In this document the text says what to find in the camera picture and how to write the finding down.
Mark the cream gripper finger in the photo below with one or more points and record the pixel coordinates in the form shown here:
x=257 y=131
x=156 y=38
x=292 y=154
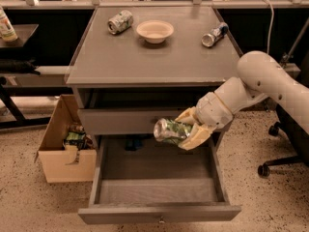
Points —
x=188 y=116
x=198 y=135

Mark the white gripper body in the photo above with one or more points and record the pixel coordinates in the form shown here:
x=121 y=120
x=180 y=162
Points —
x=212 y=110

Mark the crushed green can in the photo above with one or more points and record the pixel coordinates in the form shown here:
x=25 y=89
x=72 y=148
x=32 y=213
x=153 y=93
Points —
x=171 y=131

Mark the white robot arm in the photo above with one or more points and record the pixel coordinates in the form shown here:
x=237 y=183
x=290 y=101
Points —
x=259 y=77

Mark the silver and blue can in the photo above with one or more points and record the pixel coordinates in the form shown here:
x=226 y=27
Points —
x=215 y=34

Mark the grey drawer cabinet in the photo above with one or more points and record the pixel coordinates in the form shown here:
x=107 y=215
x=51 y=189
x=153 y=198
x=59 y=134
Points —
x=127 y=72

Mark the open grey drawer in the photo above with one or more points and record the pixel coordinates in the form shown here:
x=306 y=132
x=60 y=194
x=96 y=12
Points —
x=157 y=183

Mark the closed grey drawer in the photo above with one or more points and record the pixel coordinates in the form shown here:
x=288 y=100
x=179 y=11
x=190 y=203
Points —
x=111 y=121

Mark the white and green can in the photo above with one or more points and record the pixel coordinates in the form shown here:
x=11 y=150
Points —
x=120 y=22

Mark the cream ceramic bowl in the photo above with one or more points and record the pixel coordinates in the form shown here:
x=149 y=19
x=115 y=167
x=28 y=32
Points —
x=155 y=31

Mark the snack packets in box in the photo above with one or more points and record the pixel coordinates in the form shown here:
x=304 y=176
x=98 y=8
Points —
x=78 y=137

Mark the cardboard box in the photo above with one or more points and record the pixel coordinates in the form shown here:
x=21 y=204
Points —
x=62 y=163

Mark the black side table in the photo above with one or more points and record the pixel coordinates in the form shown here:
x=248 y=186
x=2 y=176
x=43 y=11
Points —
x=23 y=33

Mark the white bottle on side table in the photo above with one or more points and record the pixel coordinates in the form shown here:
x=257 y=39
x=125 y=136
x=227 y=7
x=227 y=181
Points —
x=7 y=32

